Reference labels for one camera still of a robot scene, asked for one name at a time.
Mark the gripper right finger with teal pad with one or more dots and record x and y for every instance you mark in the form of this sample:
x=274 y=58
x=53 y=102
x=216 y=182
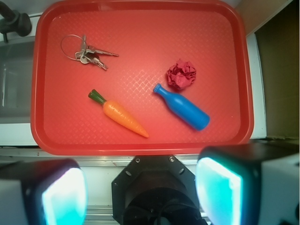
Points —
x=250 y=184

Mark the grey toy faucet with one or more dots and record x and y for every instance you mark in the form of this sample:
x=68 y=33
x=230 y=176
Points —
x=13 y=21

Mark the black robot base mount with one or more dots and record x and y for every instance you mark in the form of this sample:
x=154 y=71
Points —
x=156 y=190

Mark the blue toy bottle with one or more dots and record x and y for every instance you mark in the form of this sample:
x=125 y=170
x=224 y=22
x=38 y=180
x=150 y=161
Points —
x=183 y=108

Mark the brown cardboard panel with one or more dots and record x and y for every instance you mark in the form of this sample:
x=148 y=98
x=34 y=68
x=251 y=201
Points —
x=273 y=40

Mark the crumpled red paper ball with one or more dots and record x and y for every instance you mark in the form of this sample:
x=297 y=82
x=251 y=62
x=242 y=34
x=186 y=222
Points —
x=181 y=75

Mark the aluminium rail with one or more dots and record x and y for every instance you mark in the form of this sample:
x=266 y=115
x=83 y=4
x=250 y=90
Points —
x=17 y=154

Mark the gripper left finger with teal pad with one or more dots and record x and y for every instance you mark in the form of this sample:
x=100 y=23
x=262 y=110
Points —
x=48 y=192

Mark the red plastic tray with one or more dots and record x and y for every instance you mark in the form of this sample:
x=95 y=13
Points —
x=149 y=36

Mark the orange toy carrot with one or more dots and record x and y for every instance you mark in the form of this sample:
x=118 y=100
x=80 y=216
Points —
x=119 y=114

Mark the grey toy sink basin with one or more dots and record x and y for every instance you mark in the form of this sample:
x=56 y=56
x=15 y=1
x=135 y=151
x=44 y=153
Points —
x=16 y=63

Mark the silver keys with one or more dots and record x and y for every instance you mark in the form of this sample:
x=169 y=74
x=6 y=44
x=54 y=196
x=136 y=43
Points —
x=87 y=54

